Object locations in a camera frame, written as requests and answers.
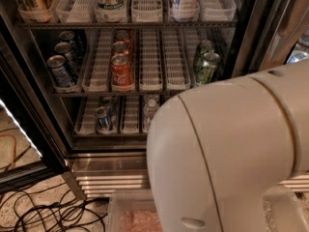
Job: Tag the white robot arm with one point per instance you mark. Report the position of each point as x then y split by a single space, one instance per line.
218 154

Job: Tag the clear water bottle middle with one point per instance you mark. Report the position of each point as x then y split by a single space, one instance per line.
149 111

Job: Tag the stainless fridge base grille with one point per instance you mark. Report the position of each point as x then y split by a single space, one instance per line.
98 174

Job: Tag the open fridge door left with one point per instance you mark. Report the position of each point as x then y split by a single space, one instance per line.
15 99

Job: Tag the blue energy can rear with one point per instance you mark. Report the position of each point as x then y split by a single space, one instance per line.
109 107

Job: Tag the blue energy can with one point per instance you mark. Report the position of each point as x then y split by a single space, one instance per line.
103 119
109 107

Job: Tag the blue energy can front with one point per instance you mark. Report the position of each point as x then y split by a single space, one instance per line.
103 119

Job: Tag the red cola can front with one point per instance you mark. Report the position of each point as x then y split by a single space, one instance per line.
121 72

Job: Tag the red cola can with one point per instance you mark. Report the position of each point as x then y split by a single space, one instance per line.
122 36
121 72
120 48

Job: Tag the red cola can middle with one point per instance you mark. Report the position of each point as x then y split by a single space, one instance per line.
120 48

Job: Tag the green soda can front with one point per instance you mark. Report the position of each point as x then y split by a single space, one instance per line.
209 64

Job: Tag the green soda can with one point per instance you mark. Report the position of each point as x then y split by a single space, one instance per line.
209 64
202 48

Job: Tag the green soda can rear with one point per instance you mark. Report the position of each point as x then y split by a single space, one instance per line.
202 48

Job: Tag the red cola can rear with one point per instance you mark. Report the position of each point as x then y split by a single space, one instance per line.
122 36

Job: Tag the blue soda can front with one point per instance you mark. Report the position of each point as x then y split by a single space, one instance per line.
60 71

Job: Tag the blue soda can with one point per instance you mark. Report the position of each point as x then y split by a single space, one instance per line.
75 42
65 49
60 71

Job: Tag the clear bin pink bubble wrap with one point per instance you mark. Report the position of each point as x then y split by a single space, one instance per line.
132 211

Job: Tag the blue soda can rear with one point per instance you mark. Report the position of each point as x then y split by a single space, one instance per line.
75 42

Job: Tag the blue soda can middle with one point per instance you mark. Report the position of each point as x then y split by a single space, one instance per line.
65 49

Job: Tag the silver blue can behind glass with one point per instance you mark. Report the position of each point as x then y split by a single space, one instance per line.
297 55

